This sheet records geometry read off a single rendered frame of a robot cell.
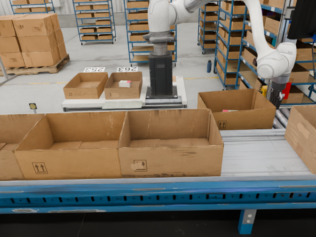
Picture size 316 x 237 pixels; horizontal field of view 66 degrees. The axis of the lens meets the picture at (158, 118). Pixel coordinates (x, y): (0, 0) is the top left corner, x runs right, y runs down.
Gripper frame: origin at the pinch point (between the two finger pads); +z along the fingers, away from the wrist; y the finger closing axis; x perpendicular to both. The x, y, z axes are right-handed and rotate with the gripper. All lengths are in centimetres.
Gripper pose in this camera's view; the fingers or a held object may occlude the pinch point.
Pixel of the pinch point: (272, 113)
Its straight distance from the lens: 162.2
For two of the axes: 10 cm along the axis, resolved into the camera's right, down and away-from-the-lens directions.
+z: 0.4, 8.7, 4.9
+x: -10.0, 0.3, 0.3
